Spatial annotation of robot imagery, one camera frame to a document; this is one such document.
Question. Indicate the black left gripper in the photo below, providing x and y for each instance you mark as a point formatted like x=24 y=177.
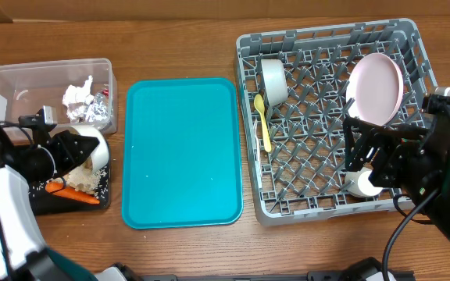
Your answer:
x=67 y=142

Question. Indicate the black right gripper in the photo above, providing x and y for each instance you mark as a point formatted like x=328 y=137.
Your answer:
x=391 y=147

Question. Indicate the white bowl with nuts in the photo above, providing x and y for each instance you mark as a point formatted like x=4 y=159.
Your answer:
x=100 y=156

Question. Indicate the orange carrot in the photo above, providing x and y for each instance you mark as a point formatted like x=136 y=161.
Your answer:
x=59 y=190

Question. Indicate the white paper cup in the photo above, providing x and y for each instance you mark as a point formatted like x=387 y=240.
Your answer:
x=358 y=183

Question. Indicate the white plate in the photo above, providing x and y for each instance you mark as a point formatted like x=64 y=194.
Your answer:
x=376 y=87

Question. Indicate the white napkin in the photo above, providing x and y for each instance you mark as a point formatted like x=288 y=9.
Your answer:
x=77 y=100

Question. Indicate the white bowl with crumbs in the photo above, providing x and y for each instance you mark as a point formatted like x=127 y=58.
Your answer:
x=274 y=81

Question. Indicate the white plastic fork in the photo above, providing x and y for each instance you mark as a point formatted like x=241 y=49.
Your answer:
x=255 y=127

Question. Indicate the yellow plastic spoon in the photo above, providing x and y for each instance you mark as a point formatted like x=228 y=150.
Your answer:
x=260 y=108

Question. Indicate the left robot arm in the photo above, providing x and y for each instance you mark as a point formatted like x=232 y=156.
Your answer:
x=24 y=254

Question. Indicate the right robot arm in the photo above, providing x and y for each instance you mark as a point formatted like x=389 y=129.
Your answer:
x=412 y=158

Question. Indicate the grey dishwasher rack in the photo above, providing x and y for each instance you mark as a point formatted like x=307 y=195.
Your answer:
x=303 y=178

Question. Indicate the spilled rice and crumbs pile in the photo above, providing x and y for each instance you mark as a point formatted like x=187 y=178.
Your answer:
x=80 y=179

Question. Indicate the black tray bin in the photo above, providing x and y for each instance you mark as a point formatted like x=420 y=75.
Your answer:
x=47 y=204

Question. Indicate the clear plastic bin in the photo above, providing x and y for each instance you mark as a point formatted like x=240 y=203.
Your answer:
x=28 y=87

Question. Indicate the teal plastic tray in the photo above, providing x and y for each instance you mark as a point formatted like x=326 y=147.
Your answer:
x=182 y=154

